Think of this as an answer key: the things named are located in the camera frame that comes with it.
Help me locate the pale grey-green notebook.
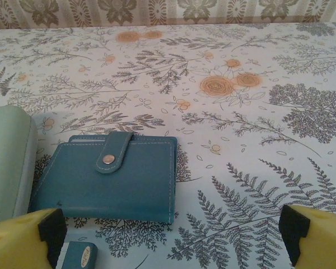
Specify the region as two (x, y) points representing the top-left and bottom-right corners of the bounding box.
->
(0, 105), (39, 225)

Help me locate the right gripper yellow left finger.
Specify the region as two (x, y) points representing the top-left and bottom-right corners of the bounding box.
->
(0, 207), (67, 269)

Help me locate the small teal labelled box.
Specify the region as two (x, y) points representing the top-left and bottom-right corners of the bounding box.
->
(60, 241), (99, 269)

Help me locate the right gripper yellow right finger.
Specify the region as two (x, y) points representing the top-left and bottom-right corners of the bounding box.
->
(278, 203), (336, 269)

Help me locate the teal leather snap wallet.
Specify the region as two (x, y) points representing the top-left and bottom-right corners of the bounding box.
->
(27, 132), (178, 225)

